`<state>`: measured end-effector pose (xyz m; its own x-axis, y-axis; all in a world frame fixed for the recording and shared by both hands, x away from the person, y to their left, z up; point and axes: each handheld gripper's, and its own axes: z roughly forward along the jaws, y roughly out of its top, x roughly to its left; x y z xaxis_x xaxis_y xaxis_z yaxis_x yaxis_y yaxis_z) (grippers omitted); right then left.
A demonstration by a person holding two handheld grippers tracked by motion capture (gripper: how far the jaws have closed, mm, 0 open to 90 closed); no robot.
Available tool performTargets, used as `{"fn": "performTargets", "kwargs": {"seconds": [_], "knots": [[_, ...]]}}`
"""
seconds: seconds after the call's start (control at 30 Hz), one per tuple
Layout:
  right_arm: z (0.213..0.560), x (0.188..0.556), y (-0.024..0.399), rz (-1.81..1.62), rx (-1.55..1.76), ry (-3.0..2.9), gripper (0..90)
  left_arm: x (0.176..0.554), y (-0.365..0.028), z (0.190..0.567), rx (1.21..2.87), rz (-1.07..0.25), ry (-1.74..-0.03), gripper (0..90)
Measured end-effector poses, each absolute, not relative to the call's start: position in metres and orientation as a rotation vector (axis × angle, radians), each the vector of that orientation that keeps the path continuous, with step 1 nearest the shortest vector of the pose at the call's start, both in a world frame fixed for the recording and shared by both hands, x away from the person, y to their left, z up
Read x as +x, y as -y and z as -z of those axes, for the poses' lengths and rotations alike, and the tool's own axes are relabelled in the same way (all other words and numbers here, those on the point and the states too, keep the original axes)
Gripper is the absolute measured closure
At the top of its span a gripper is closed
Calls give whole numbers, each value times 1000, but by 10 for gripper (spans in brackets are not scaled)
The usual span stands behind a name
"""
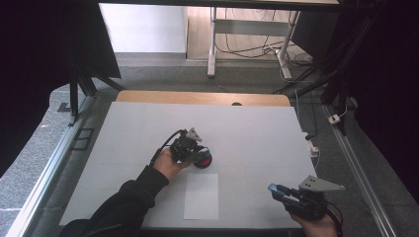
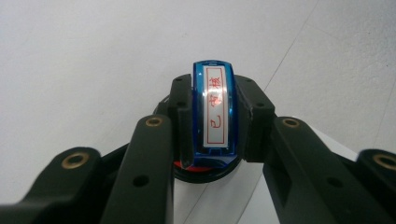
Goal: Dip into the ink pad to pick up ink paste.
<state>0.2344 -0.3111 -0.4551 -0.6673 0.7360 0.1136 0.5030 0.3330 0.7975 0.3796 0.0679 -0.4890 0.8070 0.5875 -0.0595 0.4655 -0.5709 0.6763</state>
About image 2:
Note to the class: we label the white paper sheet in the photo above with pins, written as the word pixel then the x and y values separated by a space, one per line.
pixel 218 203

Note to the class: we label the blue stamp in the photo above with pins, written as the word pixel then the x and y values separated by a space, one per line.
pixel 214 112

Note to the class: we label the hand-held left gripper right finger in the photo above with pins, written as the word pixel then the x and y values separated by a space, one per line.
pixel 299 174

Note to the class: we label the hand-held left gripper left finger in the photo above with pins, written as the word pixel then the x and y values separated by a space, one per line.
pixel 146 174

